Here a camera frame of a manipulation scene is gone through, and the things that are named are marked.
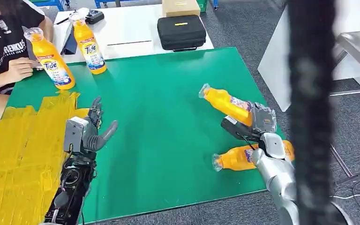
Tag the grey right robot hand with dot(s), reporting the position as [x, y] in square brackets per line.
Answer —
[264, 119]

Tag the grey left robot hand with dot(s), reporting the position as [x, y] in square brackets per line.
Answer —
[93, 136]

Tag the orange detergent bottle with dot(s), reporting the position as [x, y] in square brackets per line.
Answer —
[90, 49]
[236, 158]
[226, 104]
[54, 65]

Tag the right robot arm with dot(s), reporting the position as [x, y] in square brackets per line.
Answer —
[276, 177]

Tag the white panel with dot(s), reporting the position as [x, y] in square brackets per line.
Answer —
[273, 62]

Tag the green mat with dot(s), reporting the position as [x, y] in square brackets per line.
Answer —
[161, 124]

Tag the yellow sheet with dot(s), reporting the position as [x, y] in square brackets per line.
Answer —
[15, 161]

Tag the dark blue folder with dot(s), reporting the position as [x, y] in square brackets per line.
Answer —
[70, 43]

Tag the person's right hand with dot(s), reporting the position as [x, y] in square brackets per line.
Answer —
[21, 70]

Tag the thin black strip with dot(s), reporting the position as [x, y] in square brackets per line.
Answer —
[129, 42]

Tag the white table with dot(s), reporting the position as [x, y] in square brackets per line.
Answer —
[130, 29]

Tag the steel bench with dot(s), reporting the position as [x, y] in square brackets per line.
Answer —
[358, 46]

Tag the black carrying case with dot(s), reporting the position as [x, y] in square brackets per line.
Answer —
[181, 32]

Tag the black pen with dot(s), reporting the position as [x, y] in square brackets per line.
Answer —
[62, 20]

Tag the black remote controller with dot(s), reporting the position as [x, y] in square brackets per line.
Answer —
[94, 16]

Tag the green crate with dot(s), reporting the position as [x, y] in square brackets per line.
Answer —
[202, 4]

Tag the person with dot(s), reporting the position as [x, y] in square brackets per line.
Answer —
[3, 40]

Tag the cardboard box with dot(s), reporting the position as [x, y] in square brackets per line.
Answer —
[181, 6]

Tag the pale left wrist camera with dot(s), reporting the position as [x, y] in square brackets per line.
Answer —
[74, 135]

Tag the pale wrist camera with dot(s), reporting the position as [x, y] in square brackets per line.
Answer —
[237, 129]
[74, 135]

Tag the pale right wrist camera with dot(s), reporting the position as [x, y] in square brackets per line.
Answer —
[237, 129]

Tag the blue metal frame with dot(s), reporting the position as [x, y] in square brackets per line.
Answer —
[51, 2]

